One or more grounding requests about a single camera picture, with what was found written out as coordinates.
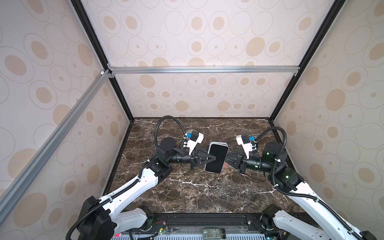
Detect black corner frame post left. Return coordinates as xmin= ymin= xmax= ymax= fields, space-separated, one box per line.
xmin=70 ymin=0 xmax=135 ymax=122

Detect silver aluminium rail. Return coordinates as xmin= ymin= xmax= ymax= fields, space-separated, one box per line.
xmin=111 ymin=66 xmax=300 ymax=75
xmin=1 ymin=69 xmax=112 ymax=225

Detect green circuit board module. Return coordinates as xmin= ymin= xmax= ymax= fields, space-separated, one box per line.
xmin=203 ymin=228 xmax=226 ymax=240

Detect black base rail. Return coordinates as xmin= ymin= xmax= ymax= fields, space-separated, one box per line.
xmin=132 ymin=213 xmax=288 ymax=234

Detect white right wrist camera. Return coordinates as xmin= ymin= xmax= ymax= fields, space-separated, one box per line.
xmin=236 ymin=135 xmax=258 ymax=160

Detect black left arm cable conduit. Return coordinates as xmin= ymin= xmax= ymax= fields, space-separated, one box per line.
xmin=65 ymin=115 xmax=187 ymax=240

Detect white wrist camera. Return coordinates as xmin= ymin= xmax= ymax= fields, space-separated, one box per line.
xmin=182 ymin=130 xmax=204 ymax=156
xmin=236 ymin=135 xmax=258 ymax=160

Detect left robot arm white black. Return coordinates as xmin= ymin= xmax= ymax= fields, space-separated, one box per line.
xmin=66 ymin=138 xmax=216 ymax=240

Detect silver aluminium rail left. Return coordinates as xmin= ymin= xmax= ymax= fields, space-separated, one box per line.
xmin=1 ymin=69 xmax=112 ymax=225

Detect silver aluminium rail back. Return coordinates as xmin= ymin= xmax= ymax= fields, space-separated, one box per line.
xmin=111 ymin=66 xmax=300 ymax=75

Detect black phone from blue case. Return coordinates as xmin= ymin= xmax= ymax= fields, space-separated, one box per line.
xmin=205 ymin=142 xmax=229 ymax=174

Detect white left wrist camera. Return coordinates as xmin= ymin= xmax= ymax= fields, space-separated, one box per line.
xmin=182 ymin=130 xmax=204 ymax=156

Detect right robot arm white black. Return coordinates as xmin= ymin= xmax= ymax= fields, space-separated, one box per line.
xmin=226 ymin=136 xmax=376 ymax=240

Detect black corner frame post right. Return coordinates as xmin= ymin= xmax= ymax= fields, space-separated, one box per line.
xmin=269 ymin=0 xmax=347 ymax=125

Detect black corner frame post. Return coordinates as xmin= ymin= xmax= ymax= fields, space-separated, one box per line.
xmin=269 ymin=0 xmax=347 ymax=125
xmin=70 ymin=0 xmax=135 ymax=122

